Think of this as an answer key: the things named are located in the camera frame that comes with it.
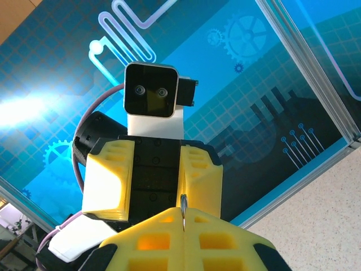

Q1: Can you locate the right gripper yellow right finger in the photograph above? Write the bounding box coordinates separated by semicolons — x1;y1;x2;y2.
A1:
183;208;293;271

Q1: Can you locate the blue-edged table side rail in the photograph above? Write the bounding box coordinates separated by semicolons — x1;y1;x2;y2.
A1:
0;142;361;230

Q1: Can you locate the grey key holder with rings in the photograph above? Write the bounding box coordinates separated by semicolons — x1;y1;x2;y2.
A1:
180;194;189;233

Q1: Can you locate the aluminium frame post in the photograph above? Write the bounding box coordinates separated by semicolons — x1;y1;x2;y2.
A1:
254;0;361;150

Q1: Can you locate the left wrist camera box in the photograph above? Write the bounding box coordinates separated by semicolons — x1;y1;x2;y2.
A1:
123;62;200;139

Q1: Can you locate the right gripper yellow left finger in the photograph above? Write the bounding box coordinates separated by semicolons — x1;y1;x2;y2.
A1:
83;207;186;271

